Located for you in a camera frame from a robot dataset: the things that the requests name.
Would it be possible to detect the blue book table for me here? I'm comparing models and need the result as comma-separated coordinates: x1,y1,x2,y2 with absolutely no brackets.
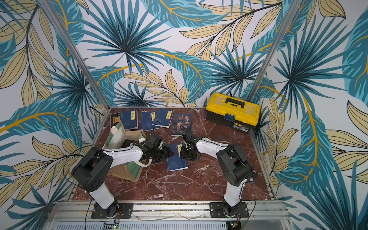
166,144,188,172

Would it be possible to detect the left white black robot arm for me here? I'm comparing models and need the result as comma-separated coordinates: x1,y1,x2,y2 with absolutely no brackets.
72,134,173,218

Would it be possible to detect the dark book old man back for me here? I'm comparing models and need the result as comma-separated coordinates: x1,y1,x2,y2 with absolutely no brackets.
171,114,192,137

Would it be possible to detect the blue book back middle left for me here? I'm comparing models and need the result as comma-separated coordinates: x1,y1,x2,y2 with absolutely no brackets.
141,112,158,131

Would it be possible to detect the front aluminium rail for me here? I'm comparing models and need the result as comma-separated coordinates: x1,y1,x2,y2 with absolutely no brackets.
43,200,295,230

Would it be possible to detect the blue book back middle right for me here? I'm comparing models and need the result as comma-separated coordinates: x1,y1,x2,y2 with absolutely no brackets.
152,109,174,128

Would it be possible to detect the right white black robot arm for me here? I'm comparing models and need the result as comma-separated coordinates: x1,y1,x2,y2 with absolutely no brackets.
180,130,257,217

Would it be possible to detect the right metal frame post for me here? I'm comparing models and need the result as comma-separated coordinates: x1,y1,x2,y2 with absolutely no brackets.
246,0,301,102

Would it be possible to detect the blue book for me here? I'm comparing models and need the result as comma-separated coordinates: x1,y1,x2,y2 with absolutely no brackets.
141,112,158,131
120,110,138,130
152,109,174,128

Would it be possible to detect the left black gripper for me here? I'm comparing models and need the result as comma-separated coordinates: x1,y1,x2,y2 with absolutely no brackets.
151,146,175,163

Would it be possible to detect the yellow black toolbox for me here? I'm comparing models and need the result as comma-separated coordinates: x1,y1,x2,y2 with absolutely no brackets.
206,93,260,132

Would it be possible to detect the green beige canvas bag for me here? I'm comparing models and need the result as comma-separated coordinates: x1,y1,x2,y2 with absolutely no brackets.
103,121,149,182

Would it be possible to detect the metal frame post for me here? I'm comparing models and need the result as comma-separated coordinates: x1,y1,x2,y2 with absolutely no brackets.
39,0,110,110
246,0,301,102

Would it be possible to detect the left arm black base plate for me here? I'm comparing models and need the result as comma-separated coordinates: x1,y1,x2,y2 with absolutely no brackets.
91,202,133,219

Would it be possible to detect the brown cover book back left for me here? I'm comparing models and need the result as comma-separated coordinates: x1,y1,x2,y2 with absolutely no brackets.
110,113,121,127

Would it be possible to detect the left metal frame post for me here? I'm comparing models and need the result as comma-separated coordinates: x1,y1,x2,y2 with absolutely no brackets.
39,0,110,110

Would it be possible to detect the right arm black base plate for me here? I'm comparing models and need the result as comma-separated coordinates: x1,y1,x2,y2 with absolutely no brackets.
209,202,249,218

